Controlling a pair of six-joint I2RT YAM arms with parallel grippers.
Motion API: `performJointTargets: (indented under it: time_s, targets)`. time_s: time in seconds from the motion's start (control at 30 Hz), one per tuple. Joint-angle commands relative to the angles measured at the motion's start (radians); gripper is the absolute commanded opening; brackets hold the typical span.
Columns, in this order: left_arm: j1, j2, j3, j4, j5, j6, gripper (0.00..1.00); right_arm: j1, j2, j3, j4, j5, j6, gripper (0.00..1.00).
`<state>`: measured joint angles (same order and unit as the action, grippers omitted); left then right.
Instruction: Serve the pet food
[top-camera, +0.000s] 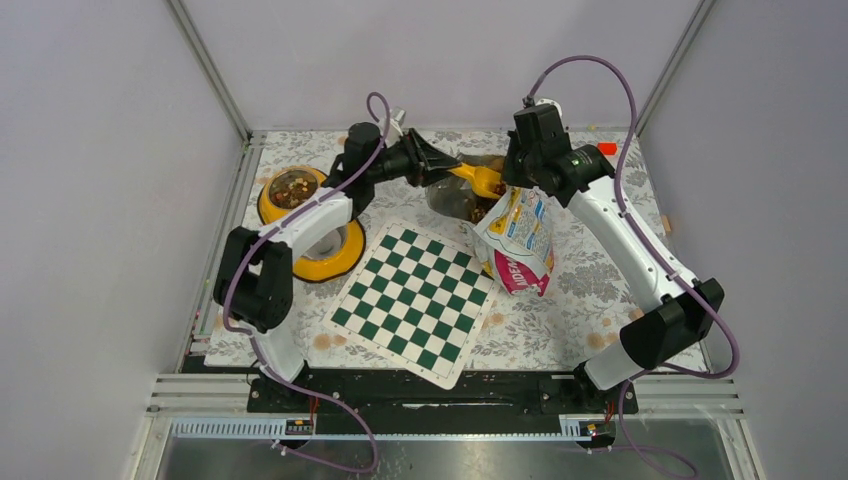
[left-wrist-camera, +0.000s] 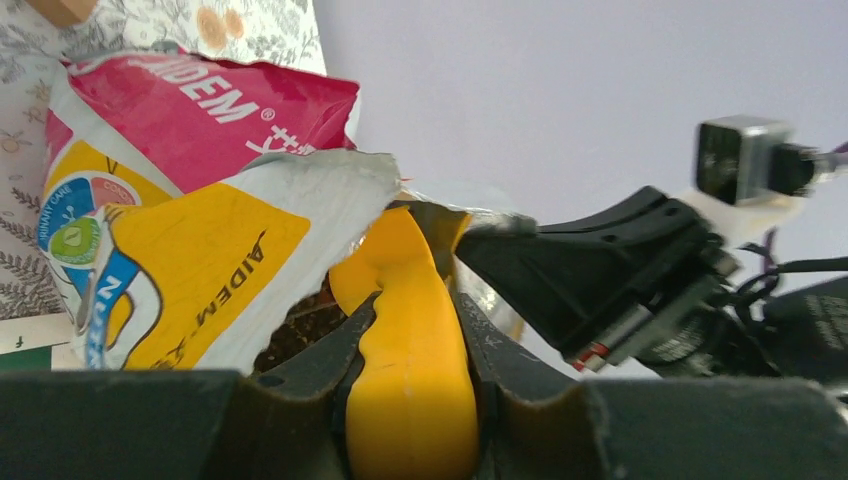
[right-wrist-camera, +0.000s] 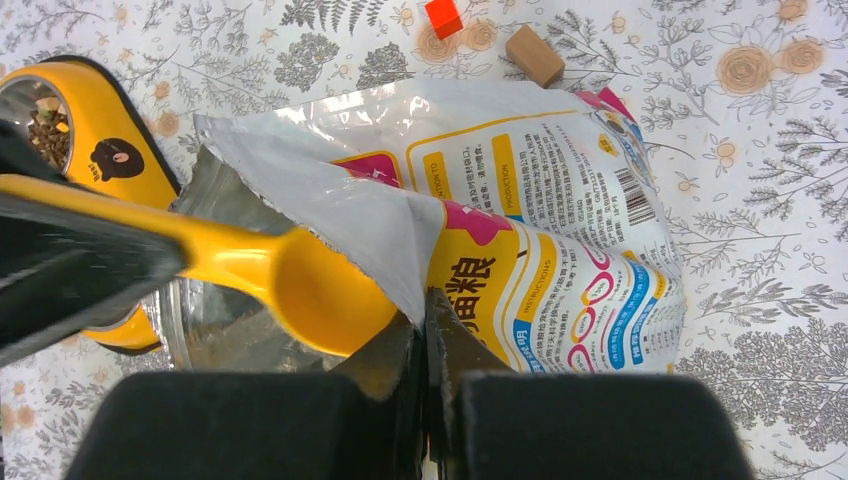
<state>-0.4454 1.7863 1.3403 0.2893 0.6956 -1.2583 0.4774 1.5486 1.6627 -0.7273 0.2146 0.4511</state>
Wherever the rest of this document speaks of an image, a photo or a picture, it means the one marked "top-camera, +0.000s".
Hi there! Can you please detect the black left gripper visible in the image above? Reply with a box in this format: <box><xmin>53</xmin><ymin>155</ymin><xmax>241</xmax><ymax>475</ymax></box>
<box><xmin>368</xmin><ymin>128</ymin><xmax>461</xmax><ymax>187</ymax></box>

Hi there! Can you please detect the yellow plastic scoop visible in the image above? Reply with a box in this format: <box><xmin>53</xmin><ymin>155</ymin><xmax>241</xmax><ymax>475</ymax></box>
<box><xmin>449</xmin><ymin>163</ymin><xmax>506</xmax><ymax>199</ymax></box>

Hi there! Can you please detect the pet food bag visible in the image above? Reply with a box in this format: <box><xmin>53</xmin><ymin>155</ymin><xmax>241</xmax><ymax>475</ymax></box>
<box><xmin>425</xmin><ymin>153</ymin><xmax>558</xmax><ymax>298</ymax></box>

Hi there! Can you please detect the wooden cube near right arm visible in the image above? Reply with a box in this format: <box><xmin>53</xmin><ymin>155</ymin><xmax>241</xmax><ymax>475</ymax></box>
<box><xmin>628</xmin><ymin>308</ymin><xmax>645</xmax><ymax>322</ymax></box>

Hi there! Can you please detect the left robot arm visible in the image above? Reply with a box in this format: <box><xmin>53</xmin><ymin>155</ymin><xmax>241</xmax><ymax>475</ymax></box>
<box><xmin>212</xmin><ymin>122</ymin><xmax>461</xmax><ymax>411</ymax></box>

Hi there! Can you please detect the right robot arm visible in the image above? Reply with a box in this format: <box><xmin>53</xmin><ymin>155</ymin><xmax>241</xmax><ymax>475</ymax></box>
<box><xmin>503</xmin><ymin>104</ymin><xmax>724</xmax><ymax>412</ymax></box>

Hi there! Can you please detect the yellow double pet bowl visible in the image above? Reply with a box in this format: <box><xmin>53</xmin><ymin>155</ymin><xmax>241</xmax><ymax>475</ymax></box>
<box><xmin>257</xmin><ymin>166</ymin><xmax>366</xmax><ymax>283</ymax></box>

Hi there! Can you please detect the red rectangular block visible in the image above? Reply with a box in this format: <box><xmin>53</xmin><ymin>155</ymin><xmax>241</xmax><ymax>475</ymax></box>
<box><xmin>597</xmin><ymin>142</ymin><xmax>619</xmax><ymax>156</ymax></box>

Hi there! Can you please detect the green white chessboard mat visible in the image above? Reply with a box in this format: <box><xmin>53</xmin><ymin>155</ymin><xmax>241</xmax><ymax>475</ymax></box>
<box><xmin>322</xmin><ymin>218</ymin><xmax>498</xmax><ymax>390</ymax></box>

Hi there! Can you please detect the floral tablecloth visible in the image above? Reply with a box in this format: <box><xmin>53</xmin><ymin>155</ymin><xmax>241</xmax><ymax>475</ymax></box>
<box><xmin>204</xmin><ymin>131</ymin><xmax>665</xmax><ymax>370</ymax></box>

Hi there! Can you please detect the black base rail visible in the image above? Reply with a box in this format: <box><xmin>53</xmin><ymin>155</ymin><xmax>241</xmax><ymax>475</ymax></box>
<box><xmin>246</xmin><ymin>360</ymin><xmax>641</xmax><ymax>417</ymax></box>

